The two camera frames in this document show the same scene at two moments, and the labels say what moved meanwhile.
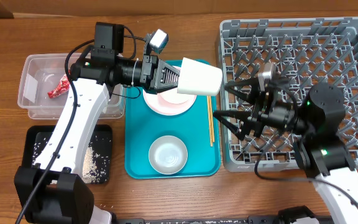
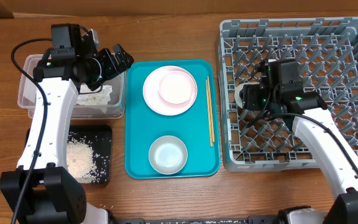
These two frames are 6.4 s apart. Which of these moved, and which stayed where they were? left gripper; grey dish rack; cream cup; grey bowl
Moved: cream cup; left gripper
Stayed: grey bowl; grey dish rack
